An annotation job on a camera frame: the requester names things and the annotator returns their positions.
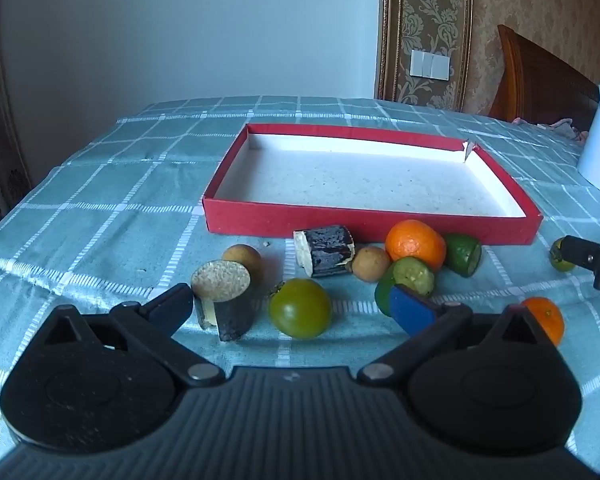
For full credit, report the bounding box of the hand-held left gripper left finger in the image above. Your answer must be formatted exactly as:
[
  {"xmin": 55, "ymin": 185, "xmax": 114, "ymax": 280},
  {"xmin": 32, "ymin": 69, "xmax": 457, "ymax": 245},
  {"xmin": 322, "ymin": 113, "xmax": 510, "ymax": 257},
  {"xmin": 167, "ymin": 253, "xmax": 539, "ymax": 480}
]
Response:
[{"xmin": 40, "ymin": 283, "xmax": 226, "ymax": 387}]

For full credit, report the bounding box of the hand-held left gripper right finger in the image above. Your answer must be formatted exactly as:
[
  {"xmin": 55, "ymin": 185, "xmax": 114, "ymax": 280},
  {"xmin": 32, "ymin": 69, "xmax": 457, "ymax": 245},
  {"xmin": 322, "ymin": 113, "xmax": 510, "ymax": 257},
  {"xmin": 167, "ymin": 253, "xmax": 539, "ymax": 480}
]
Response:
[{"xmin": 356, "ymin": 284, "xmax": 551, "ymax": 387}]

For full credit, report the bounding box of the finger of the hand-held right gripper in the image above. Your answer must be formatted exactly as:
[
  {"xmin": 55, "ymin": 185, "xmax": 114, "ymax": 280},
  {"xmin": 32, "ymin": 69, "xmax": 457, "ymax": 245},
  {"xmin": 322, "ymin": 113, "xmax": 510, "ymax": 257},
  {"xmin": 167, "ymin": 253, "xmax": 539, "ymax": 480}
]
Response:
[{"xmin": 560, "ymin": 235, "xmax": 600, "ymax": 291}]

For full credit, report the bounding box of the green tomato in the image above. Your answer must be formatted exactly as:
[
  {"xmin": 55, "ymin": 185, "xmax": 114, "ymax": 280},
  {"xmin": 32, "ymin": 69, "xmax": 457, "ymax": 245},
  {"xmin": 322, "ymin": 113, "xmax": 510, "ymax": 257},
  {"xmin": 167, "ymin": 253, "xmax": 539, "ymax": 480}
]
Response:
[
  {"xmin": 268, "ymin": 278, "xmax": 333, "ymax": 341},
  {"xmin": 549, "ymin": 238, "xmax": 577, "ymax": 273}
]

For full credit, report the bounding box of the green cucumber piece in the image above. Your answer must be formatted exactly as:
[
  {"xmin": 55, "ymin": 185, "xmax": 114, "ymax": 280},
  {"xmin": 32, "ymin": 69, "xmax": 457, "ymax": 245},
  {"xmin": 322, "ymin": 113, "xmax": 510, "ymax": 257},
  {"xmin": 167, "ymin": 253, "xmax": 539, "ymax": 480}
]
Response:
[
  {"xmin": 374, "ymin": 256, "xmax": 436, "ymax": 318},
  {"xmin": 442, "ymin": 232, "xmax": 482, "ymax": 278}
]

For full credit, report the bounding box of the brown longan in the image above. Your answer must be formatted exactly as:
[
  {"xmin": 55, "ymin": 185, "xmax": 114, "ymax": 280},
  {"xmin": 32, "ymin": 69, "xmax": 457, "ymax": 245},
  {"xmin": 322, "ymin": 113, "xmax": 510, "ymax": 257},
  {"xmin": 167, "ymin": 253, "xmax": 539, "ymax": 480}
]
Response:
[
  {"xmin": 351, "ymin": 246, "xmax": 392, "ymax": 282},
  {"xmin": 221, "ymin": 243, "xmax": 263, "ymax": 286}
]

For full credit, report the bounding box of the dark eggplant piece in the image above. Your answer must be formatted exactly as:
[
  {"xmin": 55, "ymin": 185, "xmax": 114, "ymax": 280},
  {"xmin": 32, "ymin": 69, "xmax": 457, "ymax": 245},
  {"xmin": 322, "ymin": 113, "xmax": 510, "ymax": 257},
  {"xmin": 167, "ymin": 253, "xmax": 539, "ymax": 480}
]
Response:
[
  {"xmin": 293, "ymin": 225, "xmax": 357, "ymax": 278},
  {"xmin": 190, "ymin": 260, "xmax": 256, "ymax": 343}
]

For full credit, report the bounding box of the orange mandarin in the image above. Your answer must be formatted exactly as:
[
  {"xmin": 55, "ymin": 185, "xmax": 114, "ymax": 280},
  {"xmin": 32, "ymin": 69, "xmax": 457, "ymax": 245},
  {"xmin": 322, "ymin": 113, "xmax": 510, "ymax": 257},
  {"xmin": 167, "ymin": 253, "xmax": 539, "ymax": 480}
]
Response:
[
  {"xmin": 521, "ymin": 296, "xmax": 566, "ymax": 347},
  {"xmin": 384, "ymin": 220, "xmax": 447, "ymax": 272}
]

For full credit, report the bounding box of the red cardboard box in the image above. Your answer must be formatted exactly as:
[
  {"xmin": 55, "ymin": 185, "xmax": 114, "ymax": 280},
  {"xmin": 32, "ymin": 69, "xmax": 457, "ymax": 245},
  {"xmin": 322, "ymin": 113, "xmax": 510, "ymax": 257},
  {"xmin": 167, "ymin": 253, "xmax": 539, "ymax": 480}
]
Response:
[{"xmin": 201, "ymin": 122, "xmax": 544, "ymax": 247}]

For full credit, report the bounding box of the pink cloth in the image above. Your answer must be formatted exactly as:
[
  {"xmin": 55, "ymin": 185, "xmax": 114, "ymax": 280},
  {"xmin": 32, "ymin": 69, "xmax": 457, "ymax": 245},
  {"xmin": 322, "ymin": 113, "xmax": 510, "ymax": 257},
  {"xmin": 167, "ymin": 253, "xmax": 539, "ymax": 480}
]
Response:
[{"xmin": 512, "ymin": 116, "xmax": 588, "ymax": 143}]

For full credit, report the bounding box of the checked green tablecloth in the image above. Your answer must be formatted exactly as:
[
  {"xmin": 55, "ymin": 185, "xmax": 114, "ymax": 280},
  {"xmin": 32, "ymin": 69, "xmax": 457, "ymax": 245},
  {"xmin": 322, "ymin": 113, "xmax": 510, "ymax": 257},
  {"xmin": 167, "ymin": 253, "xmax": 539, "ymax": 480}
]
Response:
[{"xmin": 0, "ymin": 95, "xmax": 600, "ymax": 461}]

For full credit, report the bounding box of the wooden headboard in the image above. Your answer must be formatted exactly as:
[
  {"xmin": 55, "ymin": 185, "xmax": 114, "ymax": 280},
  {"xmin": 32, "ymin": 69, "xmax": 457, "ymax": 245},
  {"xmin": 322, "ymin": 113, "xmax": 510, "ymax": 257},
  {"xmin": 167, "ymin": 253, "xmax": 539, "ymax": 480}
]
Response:
[{"xmin": 487, "ymin": 24, "xmax": 600, "ymax": 126}]

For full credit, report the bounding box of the gold framed wallpaper panel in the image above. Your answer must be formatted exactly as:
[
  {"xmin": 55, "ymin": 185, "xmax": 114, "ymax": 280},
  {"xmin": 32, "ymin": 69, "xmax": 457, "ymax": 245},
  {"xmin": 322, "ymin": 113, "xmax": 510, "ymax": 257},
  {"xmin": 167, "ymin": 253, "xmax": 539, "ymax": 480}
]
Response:
[{"xmin": 375, "ymin": 0, "xmax": 473, "ymax": 111}]

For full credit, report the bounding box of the white light switch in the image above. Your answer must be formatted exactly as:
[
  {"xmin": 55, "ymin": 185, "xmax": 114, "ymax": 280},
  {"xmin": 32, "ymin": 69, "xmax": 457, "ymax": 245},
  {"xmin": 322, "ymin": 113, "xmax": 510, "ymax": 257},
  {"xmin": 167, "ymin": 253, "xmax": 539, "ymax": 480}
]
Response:
[{"xmin": 410, "ymin": 50, "xmax": 451, "ymax": 81}]

